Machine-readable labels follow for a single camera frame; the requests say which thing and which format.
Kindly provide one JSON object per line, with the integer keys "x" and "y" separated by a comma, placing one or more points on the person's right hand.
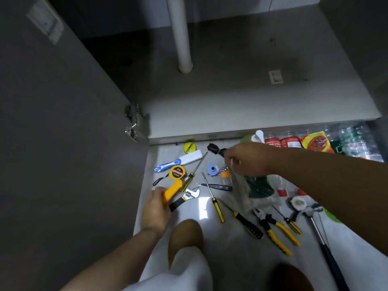
{"x": 253, "y": 159}

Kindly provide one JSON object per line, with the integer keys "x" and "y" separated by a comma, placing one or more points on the person's left hand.
{"x": 155, "y": 213}

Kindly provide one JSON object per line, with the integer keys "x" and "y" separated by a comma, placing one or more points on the person's left fingers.
{"x": 158, "y": 192}

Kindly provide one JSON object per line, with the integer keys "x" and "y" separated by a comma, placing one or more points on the person's right fingers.
{"x": 232, "y": 159}

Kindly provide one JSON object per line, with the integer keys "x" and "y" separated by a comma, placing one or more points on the yellow utility knife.
{"x": 173, "y": 189}

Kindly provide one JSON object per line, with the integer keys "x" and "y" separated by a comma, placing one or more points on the black flashlight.
{"x": 214, "y": 149}

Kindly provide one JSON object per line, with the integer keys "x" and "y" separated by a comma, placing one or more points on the person's left forearm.
{"x": 115, "y": 263}

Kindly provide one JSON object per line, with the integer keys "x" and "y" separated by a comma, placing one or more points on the person's right forearm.
{"x": 327, "y": 184}

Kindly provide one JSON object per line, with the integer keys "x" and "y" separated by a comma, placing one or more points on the hex key set orange holder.
{"x": 225, "y": 173}

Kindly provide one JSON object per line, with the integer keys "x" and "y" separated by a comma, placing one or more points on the blue thread seal tape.
{"x": 213, "y": 170}

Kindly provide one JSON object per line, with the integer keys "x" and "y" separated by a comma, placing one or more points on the yellow tape measure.
{"x": 176, "y": 172}

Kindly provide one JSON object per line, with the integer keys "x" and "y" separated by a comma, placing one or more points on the black test pen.
{"x": 218, "y": 187}

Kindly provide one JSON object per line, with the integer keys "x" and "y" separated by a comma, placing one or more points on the white plastic scoop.
{"x": 259, "y": 136}

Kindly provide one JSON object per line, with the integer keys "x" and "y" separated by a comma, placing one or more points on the clear plastic bag green contents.
{"x": 259, "y": 187}

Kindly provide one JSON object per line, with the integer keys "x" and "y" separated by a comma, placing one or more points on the red label bottle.
{"x": 290, "y": 141}
{"x": 272, "y": 142}

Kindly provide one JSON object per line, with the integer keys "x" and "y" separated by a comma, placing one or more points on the yellow black slim screwdriver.
{"x": 214, "y": 199}

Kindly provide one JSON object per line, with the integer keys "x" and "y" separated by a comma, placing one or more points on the yellow black tape roll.
{"x": 188, "y": 147}

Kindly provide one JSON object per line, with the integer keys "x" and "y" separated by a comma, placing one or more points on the person's left leg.
{"x": 185, "y": 239}

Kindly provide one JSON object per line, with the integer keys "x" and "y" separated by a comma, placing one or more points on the person's leg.
{"x": 291, "y": 278}
{"x": 185, "y": 239}

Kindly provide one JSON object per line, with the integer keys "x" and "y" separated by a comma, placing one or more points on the metal cabinet hinge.
{"x": 132, "y": 122}

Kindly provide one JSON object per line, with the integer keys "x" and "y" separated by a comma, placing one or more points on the white tape roll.
{"x": 298, "y": 203}

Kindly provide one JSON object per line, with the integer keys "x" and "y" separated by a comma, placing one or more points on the yellow black pliers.
{"x": 274, "y": 228}

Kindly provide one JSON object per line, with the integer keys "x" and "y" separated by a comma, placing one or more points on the white shorts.
{"x": 182, "y": 272}

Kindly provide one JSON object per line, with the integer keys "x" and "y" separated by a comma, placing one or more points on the small yellow black screwdriver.
{"x": 289, "y": 222}

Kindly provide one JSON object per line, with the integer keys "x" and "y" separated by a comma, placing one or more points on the yellow red snack packet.
{"x": 316, "y": 142}

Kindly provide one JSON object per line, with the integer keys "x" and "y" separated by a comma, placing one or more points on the white paper label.
{"x": 275, "y": 76}

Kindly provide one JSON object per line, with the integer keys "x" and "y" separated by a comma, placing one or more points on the grey cabinet door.
{"x": 60, "y": 154}

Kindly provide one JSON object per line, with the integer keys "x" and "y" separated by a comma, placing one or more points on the pack of green-label water bottles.
{"x": 356, "y": 142}

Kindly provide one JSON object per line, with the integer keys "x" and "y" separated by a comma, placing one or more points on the person's right leg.
{"x": 291, "y": 278}

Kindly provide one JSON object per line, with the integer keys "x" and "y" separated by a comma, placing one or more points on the white drain pipe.
{"x": 180, "y": 33}

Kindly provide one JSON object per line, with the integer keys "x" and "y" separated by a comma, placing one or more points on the white sticker on door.
{"x": 46, "y": 19}

